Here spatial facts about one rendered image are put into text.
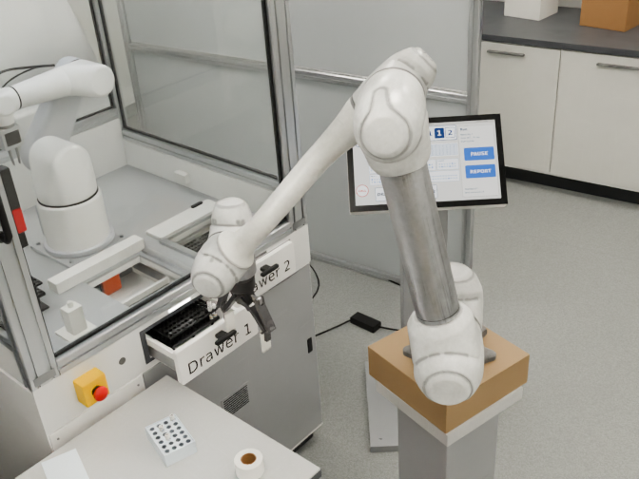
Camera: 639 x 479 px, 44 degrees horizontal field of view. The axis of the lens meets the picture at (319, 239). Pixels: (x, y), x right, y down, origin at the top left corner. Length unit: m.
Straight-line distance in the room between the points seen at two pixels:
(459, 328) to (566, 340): 1.91
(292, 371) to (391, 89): 1.48
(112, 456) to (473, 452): 0.96
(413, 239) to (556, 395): 1.81
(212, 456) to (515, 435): 1.46
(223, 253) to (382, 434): 1.49
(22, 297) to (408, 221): 0.91
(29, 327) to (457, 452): 1.14
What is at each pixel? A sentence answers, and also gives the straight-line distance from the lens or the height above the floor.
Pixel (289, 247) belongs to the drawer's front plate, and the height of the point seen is 0.92.
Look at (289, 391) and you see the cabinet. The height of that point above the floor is 0.34.
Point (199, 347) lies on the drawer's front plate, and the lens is 2.15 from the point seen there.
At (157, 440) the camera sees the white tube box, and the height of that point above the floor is 0.80.
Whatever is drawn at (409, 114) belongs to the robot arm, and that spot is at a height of 1.65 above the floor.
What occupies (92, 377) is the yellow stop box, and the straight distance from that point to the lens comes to 2.12.
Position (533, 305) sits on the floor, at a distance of 3.84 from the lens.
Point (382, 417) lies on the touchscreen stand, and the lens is 3.14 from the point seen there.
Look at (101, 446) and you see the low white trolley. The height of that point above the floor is 0.76.
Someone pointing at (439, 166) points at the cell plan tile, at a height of 1.07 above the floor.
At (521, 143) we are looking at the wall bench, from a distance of 4.80.
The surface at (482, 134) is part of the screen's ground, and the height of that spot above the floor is 1.15.
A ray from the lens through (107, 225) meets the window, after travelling 2.04.
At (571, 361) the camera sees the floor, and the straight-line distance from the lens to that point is 3.53.
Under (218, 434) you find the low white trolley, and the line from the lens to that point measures 2.09.
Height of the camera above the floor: 2.19
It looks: 30 degrees down
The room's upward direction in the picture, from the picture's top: 4 degrees counter-clockwise
